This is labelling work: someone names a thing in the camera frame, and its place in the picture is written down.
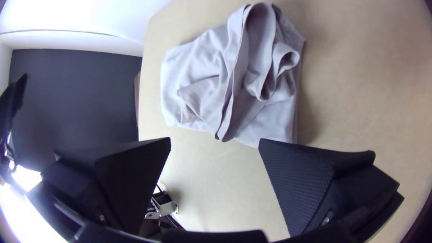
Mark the grey t-shirt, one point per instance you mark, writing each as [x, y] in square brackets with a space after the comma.
[209, 81]

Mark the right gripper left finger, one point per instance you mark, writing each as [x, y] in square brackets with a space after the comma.
[118, 182]

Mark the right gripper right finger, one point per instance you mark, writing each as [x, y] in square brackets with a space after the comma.
[303, 182]

